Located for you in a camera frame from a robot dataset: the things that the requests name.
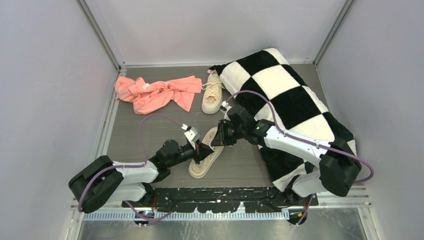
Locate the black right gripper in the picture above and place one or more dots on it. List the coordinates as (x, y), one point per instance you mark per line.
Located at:
(221, 138)

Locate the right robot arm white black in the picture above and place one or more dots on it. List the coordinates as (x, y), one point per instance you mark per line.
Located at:
(337, 168)

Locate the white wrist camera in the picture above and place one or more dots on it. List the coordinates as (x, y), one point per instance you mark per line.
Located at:
(191, 134)
(225, 107)

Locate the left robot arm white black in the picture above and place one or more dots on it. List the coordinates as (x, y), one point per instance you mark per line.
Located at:
(106, 181)

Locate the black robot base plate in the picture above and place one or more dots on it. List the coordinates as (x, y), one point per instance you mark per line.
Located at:
(218, 200)

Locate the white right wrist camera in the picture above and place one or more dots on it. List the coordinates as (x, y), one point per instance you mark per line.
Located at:
(225, 107)

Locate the black white checkered pillow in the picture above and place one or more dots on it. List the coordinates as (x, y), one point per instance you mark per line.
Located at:
(270, 89)

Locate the beige sneaker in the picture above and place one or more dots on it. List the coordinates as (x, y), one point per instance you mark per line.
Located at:
(213, 93)
(198, 171)

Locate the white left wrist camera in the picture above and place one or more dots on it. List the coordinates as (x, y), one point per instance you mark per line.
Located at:
(191, 134)

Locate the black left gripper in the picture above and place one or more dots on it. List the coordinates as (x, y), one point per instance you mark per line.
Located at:
(201, 151)

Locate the pink cloth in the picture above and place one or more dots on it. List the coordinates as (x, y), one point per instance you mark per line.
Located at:
(147, 98)

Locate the aluminium front rail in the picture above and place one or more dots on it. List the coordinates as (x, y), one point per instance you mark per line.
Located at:
(120, 211)

